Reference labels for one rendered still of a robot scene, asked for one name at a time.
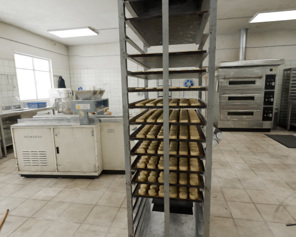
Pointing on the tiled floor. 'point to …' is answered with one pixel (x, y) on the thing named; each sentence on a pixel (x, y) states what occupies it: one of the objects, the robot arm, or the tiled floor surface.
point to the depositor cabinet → (58, 150)
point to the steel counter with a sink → (16, 114)
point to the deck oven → (245, 95)
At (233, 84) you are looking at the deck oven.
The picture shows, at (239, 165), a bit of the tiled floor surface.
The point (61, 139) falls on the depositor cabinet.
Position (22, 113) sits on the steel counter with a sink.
